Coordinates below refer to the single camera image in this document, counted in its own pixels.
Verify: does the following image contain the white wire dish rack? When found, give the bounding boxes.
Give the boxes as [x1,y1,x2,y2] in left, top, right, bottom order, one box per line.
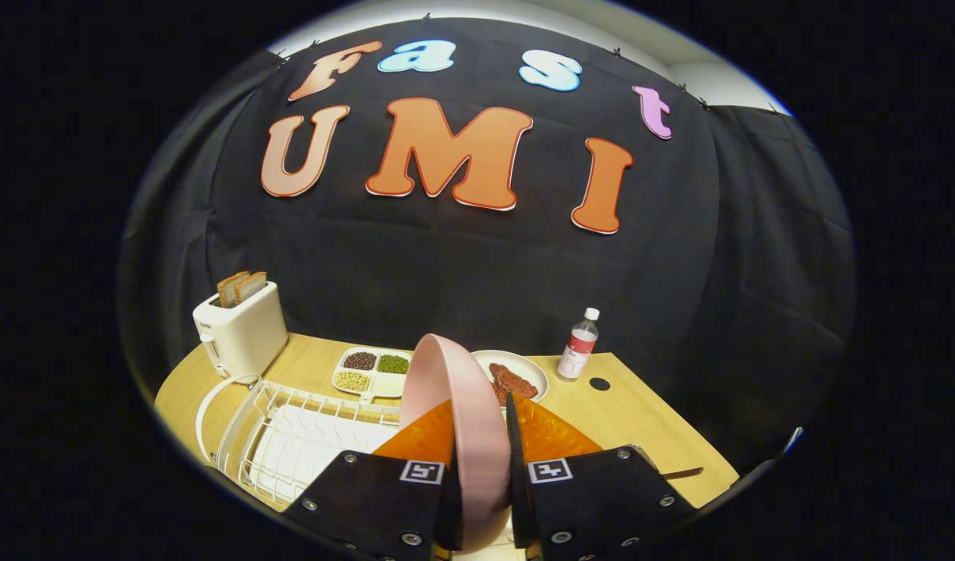
[196,376,404,506]

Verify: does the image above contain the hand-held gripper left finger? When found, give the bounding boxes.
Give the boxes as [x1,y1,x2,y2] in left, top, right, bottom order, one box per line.
[281,399,465,561]

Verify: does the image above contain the plastic bottle with red label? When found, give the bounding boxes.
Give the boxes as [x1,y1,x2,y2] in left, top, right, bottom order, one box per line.
[556,307,601,381]

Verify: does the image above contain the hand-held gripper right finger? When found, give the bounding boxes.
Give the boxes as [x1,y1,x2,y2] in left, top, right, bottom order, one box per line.
[506,391,698,561]

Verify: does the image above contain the raw red meat slices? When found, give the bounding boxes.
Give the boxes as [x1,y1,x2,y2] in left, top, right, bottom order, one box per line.
[488,363,540,408]

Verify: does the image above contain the white toaster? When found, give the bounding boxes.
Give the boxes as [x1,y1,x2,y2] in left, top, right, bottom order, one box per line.
[192,280,289,383]

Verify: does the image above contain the white divided dish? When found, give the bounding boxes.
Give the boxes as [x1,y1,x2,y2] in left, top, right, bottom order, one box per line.
[332,346,413,400]

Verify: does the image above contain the white round plate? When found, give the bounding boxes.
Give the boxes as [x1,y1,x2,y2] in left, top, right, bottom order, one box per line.
[471,349,549,406]

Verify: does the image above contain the toast slice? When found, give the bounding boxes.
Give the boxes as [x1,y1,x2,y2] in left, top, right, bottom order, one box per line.
[217,271,251,308]
[234,271,268,305]

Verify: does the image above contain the pink plate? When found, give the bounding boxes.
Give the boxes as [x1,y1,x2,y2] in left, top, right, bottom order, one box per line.
[400,333,514,554]

